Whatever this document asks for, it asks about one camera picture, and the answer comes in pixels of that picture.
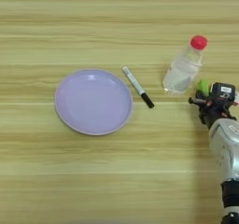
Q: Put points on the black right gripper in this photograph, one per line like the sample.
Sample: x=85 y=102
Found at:
x=214 y=114

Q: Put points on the white marker with black cap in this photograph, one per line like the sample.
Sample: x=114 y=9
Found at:
x=134 y=81

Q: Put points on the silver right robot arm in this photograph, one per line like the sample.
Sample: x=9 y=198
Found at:
x=227 y=146

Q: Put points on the clear bottle with red cap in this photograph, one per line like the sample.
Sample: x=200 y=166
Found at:
x=183 y=70

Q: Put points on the lilac round plate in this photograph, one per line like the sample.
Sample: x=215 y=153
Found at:
x=93 y=103

